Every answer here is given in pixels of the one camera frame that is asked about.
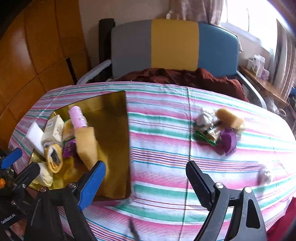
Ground green cracker packet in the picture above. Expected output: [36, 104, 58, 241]
[195, 120, 224, 146]

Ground pale yellow cloth roll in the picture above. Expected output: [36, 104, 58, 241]
[36, 163, 53, 187]

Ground white boxes on shelf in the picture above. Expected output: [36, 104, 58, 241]
[247, 55, 269, 80]

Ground dark red blanket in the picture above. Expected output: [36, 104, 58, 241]
[117, 68, 249, 102]

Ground white cream carton box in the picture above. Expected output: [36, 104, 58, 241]
[41, 114, 64, 144]

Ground wooden side shelf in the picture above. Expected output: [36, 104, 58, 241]
[238, 66, 288, 106]

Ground small white crumpled wrap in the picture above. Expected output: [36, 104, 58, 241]
[257, 165, 273, 185]

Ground curtain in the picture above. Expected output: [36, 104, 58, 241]
[166, 0, 224, 26]

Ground striped bed sheet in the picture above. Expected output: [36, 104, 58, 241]
[9, 82, 295, 240]

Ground white plastic-wrapped ball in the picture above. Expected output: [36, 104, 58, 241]
[195, 108, 216, 128]

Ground rolled yellow towel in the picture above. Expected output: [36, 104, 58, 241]
[44, 144, 63, 173]

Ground white foam block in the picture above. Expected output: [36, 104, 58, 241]
[26, 122, 45, 158]

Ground grey yellow blue headboard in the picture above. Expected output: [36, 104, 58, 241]
[111, 19, 239, 78]

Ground small purple packet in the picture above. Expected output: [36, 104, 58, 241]
[62, 139, 77, 158]

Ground yellow sponge block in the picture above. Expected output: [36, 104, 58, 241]
[215, 108, 244, 129]

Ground pink ribbed plastic bottle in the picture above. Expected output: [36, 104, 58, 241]
[68, 106, 88, 130]

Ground white bed rail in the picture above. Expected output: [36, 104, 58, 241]
[76, 60, 112, 85]

